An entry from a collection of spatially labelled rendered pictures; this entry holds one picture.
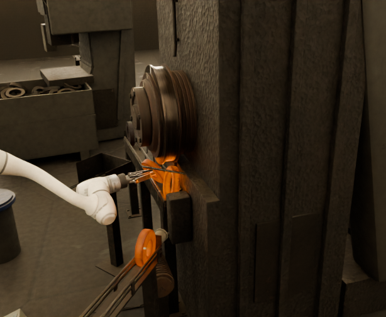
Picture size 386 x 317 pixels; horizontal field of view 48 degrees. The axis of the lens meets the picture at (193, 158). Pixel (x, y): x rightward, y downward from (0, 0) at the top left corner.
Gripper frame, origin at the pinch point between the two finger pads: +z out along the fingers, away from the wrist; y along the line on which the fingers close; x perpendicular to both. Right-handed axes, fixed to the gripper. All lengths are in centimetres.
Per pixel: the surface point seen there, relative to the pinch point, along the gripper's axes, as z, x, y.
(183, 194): 1.2, -0.5, 34.9
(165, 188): 0.9, -6.3, 9.9
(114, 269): -27, -72, -39
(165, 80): 4, 51, 27
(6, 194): -78, -22, -88
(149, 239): -23, -6, 55
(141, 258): -29, -9, 61
